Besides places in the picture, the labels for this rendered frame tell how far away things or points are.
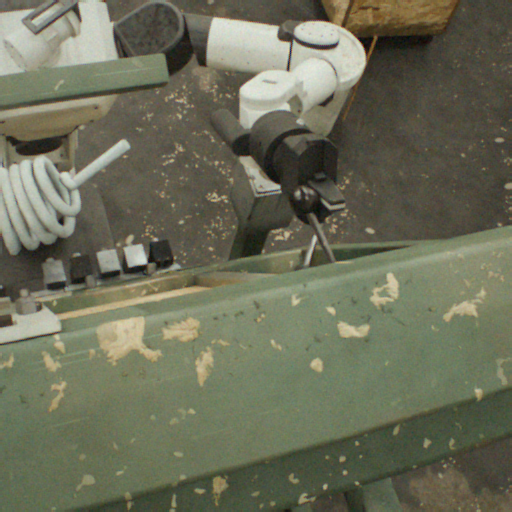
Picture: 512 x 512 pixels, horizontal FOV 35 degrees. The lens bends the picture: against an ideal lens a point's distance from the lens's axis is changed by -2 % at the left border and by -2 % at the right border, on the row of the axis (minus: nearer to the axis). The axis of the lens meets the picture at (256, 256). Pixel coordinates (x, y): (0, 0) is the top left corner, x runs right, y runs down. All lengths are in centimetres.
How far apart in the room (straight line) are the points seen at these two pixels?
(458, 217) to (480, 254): 260
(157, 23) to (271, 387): 105
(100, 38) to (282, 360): 104
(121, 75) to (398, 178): 264
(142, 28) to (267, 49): 22
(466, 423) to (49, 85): 49
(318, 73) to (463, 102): 221
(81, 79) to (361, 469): 42
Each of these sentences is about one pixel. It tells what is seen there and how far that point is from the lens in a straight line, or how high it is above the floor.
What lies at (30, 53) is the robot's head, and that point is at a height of 143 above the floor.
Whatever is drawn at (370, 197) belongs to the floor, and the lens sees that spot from 304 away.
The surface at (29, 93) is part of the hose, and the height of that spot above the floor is 197.
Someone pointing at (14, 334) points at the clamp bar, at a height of 196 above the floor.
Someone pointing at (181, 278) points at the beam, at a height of 90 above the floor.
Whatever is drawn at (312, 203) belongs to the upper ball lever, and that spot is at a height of 156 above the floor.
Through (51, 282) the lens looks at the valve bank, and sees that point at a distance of 183.
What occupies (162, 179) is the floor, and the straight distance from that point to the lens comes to 292.
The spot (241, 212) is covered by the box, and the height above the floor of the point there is 80.
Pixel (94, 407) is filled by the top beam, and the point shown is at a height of 195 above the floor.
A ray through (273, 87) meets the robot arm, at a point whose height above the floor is 150.
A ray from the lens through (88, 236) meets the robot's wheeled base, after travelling 258.
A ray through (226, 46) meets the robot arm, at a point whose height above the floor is 136.
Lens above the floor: 237
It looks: 58 degrees down
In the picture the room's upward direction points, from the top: 19 degrees clockwise
